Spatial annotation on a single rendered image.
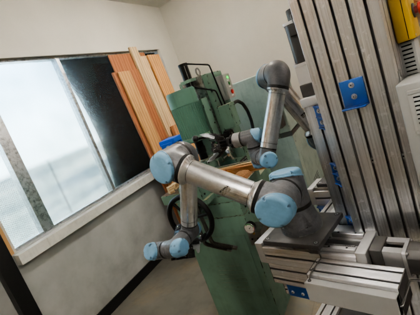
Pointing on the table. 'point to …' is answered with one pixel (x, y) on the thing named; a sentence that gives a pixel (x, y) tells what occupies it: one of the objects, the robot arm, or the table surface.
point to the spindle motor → (187, 114)
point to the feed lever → (219, 134)
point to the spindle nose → (201, 150)
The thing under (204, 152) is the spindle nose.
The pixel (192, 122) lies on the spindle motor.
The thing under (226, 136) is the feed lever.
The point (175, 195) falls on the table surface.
